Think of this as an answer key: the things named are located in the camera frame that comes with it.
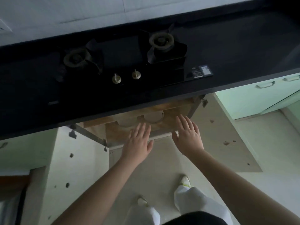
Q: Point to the glass sliding door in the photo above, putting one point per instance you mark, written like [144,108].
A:
[7,210]

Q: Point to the narrow pale green corner cupboard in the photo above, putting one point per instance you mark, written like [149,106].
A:
[293,107]

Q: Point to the person's black shirt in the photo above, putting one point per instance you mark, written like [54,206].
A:
[194,220]

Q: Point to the brass stove knob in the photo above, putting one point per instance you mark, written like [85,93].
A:
[116,79]
[136,74]

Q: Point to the person's left hand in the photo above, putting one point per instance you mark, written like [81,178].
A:
[137,147]

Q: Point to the person's right forearm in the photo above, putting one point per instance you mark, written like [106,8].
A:
[234,185]

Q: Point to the person's left shoe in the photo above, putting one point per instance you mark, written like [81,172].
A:
[141,201]

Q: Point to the black glass gas stove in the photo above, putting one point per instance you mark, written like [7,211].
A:
[122,56]

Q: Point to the person's right shoe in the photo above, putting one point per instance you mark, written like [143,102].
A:
[184,180]

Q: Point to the person's white trousers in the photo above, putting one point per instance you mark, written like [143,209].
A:
[194,199]

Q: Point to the metal door hinge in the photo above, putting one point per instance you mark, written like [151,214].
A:
[204,103]
[73,134]

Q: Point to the black countertop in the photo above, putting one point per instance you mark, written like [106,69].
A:
[246,44]

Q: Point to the pale green cabinet door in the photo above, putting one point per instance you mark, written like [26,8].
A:
[77,166]
[222,128]

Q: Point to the brown wooden door frame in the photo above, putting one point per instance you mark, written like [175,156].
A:
[11,182]

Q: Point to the person's shoe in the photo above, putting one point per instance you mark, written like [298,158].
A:
[184,180]
[141,201]

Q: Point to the dark stove label sticker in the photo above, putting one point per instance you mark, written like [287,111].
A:
[201,72]

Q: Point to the person's right hand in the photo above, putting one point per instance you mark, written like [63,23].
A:
[188,138]

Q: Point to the person's left forearm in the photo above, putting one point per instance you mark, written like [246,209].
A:
[98,196]

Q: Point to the small white wall socket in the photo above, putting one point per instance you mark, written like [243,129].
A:
[4,26]

